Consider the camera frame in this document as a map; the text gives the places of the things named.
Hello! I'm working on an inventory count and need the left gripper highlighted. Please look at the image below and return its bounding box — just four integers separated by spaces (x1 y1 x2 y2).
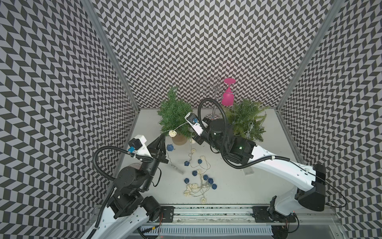
139 133 168 191

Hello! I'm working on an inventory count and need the clear bulb string light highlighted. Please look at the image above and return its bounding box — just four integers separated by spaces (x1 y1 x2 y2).
238 100 267 142

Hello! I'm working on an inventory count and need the blue and white ball garland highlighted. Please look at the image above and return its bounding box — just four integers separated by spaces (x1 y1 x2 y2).
157 128 216 204

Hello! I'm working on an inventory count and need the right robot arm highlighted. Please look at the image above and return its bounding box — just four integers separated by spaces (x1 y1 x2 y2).
185 98 330 223

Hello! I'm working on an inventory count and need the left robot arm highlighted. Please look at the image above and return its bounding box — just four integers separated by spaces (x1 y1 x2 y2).
82 133 169 239

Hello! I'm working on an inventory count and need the dark green small christmas tree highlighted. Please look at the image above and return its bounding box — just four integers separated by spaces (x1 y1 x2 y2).
158 87 193 145

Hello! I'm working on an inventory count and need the light green christmas tree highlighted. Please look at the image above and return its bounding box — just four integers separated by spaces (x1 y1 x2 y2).
224 99 268 142

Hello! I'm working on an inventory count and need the clear glass dish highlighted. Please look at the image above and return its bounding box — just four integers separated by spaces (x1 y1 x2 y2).
128 163 141 170

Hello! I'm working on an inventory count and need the garland battery box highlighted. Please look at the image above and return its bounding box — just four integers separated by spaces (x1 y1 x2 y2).
169 162 184 175

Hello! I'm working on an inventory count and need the pink plastic wine glass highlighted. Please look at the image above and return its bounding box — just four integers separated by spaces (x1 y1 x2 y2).
221 78 236 107

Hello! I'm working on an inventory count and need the clear battery box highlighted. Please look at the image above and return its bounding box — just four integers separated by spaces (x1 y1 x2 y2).
242 167 254 176

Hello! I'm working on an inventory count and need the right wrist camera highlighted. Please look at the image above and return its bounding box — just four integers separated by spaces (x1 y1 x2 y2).
185 112 204 136

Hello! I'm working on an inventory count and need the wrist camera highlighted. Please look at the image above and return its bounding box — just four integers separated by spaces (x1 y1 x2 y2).
127 135 151 157
185 112 204 136

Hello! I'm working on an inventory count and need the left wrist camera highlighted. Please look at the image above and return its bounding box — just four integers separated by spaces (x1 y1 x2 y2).
127 135 151 157

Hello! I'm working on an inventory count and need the chrome wire glass rack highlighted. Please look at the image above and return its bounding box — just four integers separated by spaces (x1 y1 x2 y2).
198 76 221 120

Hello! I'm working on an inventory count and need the metal front rail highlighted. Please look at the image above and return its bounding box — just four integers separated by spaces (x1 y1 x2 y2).
89 204 341 228

